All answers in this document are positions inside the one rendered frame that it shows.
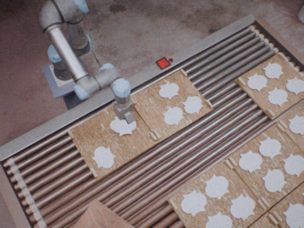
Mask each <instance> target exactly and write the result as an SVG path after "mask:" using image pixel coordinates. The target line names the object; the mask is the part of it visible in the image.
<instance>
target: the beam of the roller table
mask: <svg viewBox="0 0 304 228"><path fill-rule="evenodd" d="M255 19H257V18H256V17H255V16H254V15H253V14H248V15H247V16H245V17H242V18H240V20H237V21H235V22H233V23H231V24H229V25H228V26H226V27H224V28H222V29H219V30H218V31H216V32H215V33H212V34H211V35H209V36H206V37H205V38H203V39H201V40H199V41H198V42H195V43H193V44H192V45H190V46H188V47H186V48H184V49H182V50H180V51H178V52H176V53H174V54H173V55H171V56H169V57H167V58H166V59H167V60H168V59H173V62H170V63H171V66H169V67H167V68H166V69H164V70H160V68H159V66H158V65H157V64H154V65H152V66H149V67H148V68H146V69H145V70H142V71H141V72H139V73H137V74H134V75H133V76H131V77H129V78H127V79H126V80H127V81H128V82H129V84H130V92H131V91H133V90H135V89H136V88H139V87H141V86H142V85H144V84H146V83H148V82H149V81H152V80H153V79H155V78H156V77H159V76H160V75H162V74H164V73H166V72H168V71H169V70H171V69H173V68H175V67H176V66H178V65H180V64H182V63H184V62H186V61H187V60H190V59H191V58H193V57H195V56H197V55H199V54H200V53H203V52H204V51H206V50H207V49H210V48H211V47H213V46H215V45H217V44H218V43H221V42H223V41H224V40H227V39H228V38H230V37H231V36H234V35H235V34H237V33H239V32H241V31H242V30H244V29H246V28H247V27H249V26H251V25H252V24H253V23H254V20H255ZM168 61H169V60H168ZM113 101H115V95H114V93H113V92H112V90H111V89H110V88H109V89H107V90H105V91H104V92H101V93H99V94H97V95H96V96H94V97H92V98H90V99H88V100H86V101H84V102H83V103H80V104H79V105H77V106H76V107H73V108H71V109H69V110H67V111H66V112H64V113H62V114H60V115H58V116H56V117H55V118H52V119H51V120H49V121H47V122H45V123H43V124H42V125H39V126H38V127H36V128H34V129H33V130H31V131H28V132H26V133H25V134H23V135H21V136H20V137H18V138H15V139H14V140H12V141H10V142H8V143H7V144H5V145H2V146H1V147H0V161H1V162H5V161H7V159H9V158H11V157H14V156H16V155H17V154H19V153H21V152H23V151H25V150H26V149H29V148H30V147H32V146H33V145H35V144H37V143H39V142H41V141H43V140H44V139H47V138H48V137H49V136H51V135H53V134H55V133H57V132H59V131H61V130H62V129H64V128H66V127H68V126H69V125H72V124H73V123H75V122H76V121H79V120H81V119H82V118H85V117H86V116H88V115H89V114H92V113H94V112H95V111H97V110H99V109H101V108H102V107H103V106H106V105H108V104H109V103H112V102H113Z"/></svg>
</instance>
